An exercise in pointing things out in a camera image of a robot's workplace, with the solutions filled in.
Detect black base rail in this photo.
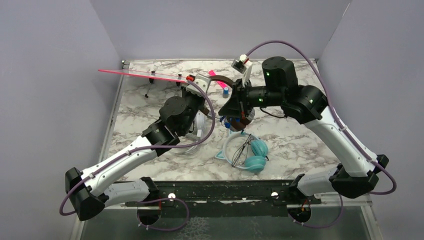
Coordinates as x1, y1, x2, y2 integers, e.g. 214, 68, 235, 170
125, 178, 322, 220

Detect blue grey stamp cylinder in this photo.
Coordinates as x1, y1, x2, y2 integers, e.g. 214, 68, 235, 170
222, 87, 230, 99

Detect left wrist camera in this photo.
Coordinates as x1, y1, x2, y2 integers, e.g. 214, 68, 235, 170
185, 74, 211, 96

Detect teal cat-ear headphones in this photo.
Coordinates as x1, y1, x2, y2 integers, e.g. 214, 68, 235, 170
214, 130, 269, 174

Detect pink highlighter marker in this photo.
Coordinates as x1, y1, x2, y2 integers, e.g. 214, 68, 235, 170
208, 70, 228, 89

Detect white grey over-ear headphones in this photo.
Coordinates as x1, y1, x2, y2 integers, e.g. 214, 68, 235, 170
170, 112, 207, 156

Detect blue wired earbuds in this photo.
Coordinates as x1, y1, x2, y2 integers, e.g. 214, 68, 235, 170
219, 116, 246, 132

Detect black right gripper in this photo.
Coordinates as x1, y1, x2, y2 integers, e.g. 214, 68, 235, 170
218, 77, 285, 119

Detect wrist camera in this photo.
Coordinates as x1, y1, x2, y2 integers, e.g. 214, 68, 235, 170
185, 74, 211, 96
231, 54, 253, 86

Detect brown over-ear headphones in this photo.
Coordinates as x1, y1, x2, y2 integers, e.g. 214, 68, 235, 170
209, 75, 256, 132

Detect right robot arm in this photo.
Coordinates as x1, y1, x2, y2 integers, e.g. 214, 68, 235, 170
218, 54, 389, 204

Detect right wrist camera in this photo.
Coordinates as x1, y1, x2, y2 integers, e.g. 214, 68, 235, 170
231, 54, 253, 86

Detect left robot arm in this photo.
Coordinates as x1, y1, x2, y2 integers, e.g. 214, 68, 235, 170
59, 85, 212, 221

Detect black wired earbuds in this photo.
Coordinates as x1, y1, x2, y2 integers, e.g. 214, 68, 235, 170
230, 134, 253, 167

